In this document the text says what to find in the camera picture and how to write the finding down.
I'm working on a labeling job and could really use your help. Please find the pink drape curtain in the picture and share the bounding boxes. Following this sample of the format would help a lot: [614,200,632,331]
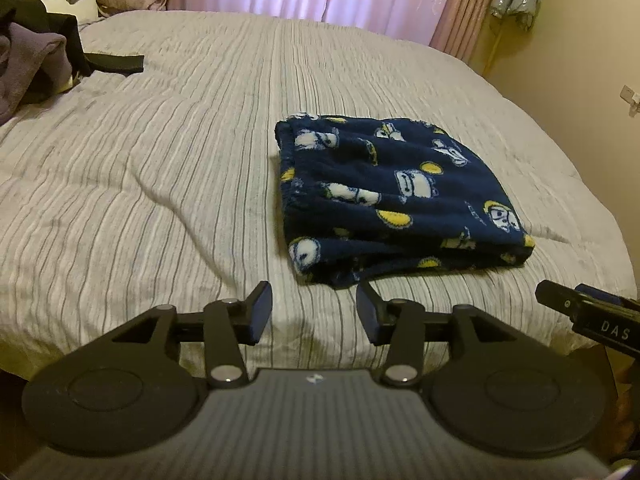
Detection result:
[429,0,504,62]

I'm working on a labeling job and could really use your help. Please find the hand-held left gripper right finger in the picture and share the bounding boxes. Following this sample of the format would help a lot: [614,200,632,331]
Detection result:
[356,280,525,389]

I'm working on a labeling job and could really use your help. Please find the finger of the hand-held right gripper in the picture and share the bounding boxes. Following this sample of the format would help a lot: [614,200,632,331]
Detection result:
[535,280,584,319]
[574,283,640,309]

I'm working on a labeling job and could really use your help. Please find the navy printed fleece pants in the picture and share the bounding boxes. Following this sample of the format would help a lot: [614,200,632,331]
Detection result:
[273,112,537,289]

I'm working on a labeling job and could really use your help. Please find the bed with striped grey cover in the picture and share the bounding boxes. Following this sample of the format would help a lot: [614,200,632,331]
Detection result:
[0,9,639,377]

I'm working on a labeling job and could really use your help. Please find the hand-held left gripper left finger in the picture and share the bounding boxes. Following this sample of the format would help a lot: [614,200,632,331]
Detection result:
[107,280,275,389]

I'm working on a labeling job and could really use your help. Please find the black knit garment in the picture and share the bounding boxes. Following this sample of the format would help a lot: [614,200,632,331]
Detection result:
[0,0,93,107]

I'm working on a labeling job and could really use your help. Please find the white wall socket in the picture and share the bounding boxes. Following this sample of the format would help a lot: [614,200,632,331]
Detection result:
[619,84,640,117]

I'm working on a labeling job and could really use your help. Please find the black flat garment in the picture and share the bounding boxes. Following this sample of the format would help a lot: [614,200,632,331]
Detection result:
[75,51,146,77]

